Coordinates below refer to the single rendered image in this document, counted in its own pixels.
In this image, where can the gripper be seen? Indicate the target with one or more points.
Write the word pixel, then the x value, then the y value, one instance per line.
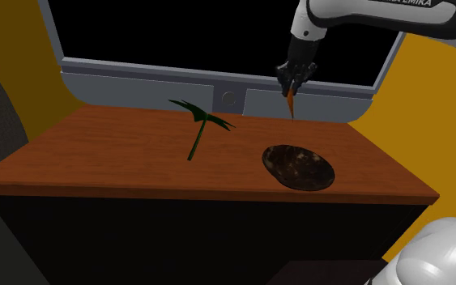
pixel 302 53

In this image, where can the orange carrot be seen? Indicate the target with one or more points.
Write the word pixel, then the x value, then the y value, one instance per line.
pixel 290 102

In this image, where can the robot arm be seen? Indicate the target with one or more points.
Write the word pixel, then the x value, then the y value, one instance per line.
pixel 373 15

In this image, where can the dark brown speckled bowl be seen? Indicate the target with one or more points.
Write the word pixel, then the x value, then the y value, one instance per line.
pixel 298 167

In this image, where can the green leafy stalk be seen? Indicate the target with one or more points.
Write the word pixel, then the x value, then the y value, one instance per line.
pixel 198 136

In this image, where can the grey framed television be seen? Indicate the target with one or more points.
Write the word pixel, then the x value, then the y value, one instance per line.
pixel 164 35

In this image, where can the brown wooden desk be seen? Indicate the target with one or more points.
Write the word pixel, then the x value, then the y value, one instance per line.
pixel 93 152

